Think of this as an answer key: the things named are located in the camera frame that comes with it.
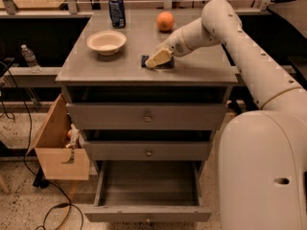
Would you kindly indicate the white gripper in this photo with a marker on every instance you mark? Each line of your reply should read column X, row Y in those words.
column 173, row 46

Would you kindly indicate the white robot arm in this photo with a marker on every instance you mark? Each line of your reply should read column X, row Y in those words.
column 262, row 153

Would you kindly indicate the grey drawer cabinet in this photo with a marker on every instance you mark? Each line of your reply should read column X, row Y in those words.
column 204, row 77

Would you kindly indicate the grey top drawer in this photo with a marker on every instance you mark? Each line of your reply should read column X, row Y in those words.
column 147, row 116

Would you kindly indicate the grey middle drawer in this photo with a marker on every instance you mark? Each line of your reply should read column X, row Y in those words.
column 159, row 145

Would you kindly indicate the grey open bottom drawer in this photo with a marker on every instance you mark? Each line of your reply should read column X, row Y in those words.
column 148, row 191

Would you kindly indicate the orange fruit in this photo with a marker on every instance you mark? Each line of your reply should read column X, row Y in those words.
column 165, row 21

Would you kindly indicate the white paper bowl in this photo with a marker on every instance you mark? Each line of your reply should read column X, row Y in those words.
column 106, row 43

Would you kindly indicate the blue soda can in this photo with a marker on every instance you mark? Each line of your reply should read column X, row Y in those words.
column 117, row 13

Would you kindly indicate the items inside cardboard box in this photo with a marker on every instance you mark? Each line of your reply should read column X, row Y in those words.
column 73, row 135

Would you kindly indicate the clear plastic water bottle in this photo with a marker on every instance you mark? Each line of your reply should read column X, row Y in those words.
column 30, row 58

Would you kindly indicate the cardboard box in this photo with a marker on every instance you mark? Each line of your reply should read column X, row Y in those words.
column 57, row 160

